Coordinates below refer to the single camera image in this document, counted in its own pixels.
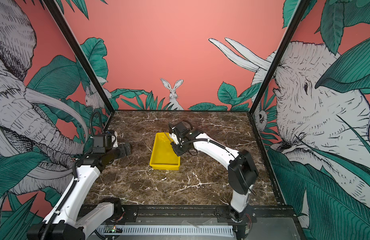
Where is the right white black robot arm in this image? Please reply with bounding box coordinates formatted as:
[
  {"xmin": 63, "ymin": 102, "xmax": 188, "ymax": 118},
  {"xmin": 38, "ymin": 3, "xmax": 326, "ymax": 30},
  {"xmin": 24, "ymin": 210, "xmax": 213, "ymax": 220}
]
[{"xmin": 168, "ymin": 121, "xmax": 259, "ymax": 223}]

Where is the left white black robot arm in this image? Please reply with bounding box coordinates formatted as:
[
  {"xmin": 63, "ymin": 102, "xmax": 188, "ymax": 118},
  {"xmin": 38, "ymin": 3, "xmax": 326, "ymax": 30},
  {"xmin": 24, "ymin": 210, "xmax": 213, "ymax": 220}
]
[{"xmin": 27, "ymin": 130, "xmax": 131, "ymax": 240}]

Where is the yellow plastic bin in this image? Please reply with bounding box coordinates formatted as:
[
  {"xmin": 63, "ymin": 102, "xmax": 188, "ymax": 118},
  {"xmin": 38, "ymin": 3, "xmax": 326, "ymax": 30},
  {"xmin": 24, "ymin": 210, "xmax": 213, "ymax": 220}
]
[{"xmin": 149, "ymin": 133, "xmax": 180, "ymax": 171}]

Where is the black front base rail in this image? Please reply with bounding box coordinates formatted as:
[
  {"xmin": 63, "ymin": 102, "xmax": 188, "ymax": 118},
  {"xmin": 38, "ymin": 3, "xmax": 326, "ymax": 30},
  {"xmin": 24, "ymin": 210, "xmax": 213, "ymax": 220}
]
[{"xmin": 79, "ymin": 204, "xmax": 306, "ymax": 240}]

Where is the white slotted cable duct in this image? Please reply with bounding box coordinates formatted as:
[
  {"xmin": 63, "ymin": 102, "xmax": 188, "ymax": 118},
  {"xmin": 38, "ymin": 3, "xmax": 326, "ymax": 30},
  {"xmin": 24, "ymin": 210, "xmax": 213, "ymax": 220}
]
[{"xmin": 97, "ymin": 225, "xmax": 235, "ymax": 237}]

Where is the left black corner post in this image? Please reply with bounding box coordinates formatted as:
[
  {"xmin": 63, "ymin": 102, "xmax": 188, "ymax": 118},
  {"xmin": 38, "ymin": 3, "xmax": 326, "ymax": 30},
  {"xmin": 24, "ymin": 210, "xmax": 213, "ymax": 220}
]
[{"xmin": 43, "ymin": 0, "xmax": 115, "ymax": 114}]

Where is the black corner post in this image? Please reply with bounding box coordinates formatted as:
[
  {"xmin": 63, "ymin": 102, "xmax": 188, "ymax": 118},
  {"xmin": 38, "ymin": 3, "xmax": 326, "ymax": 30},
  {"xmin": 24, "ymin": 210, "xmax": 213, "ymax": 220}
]
[
  {"xmin": 43, "ymin": 0, "xmax": 115, "ymax": 114},
  {"xmin": 249, "ymin": 0, "xmax": 310, "ymax": 116}
]

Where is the right black corner post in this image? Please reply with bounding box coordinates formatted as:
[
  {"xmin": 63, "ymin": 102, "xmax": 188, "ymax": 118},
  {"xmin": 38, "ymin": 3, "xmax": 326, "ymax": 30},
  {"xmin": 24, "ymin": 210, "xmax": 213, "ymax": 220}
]
[{"xmin": 249, "ymin": 0, "xmax": 310, "ymax": 116}]

